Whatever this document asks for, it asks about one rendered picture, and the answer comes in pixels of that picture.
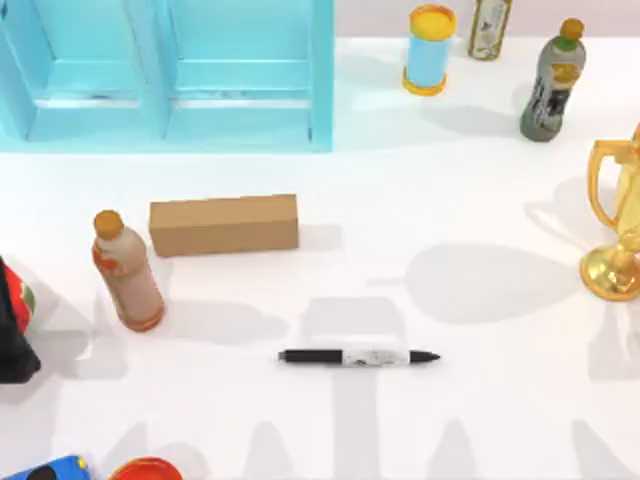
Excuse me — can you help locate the brown cardboard box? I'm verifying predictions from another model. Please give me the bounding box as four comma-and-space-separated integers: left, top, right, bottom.
148, 193, 300, 258

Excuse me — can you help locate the black and white marker pen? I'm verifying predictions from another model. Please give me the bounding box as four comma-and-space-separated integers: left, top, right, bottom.
278, 347, 442, 367

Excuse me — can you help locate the orange bottle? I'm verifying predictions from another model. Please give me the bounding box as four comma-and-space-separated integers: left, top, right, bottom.
91, 210, 166, 332

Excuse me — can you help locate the blue and yellow can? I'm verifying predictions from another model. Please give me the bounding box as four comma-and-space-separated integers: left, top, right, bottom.
402, 3, 458, 96

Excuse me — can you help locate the light blue rack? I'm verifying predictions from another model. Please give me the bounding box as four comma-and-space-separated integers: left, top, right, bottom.
0, 0, 335, 154

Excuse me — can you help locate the tall pale framed hourglass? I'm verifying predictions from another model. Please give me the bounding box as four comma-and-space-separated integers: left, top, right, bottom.
467, 0, 514, 61

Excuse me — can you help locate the dark grey bottle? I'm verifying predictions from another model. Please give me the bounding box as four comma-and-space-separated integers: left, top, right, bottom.
519, 18, 587, 143

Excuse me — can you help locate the red and yellow lid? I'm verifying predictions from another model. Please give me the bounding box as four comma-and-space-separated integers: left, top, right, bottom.
108, 455, 185, 480

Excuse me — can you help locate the gold trophy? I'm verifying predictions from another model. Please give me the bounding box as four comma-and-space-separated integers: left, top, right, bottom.
579, 122, 640, 303

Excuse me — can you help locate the red and green can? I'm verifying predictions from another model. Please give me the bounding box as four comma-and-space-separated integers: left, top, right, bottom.
13, 272, 39, 336

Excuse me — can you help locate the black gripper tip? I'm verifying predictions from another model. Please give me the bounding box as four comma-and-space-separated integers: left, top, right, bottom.
0, 255, 42, 385

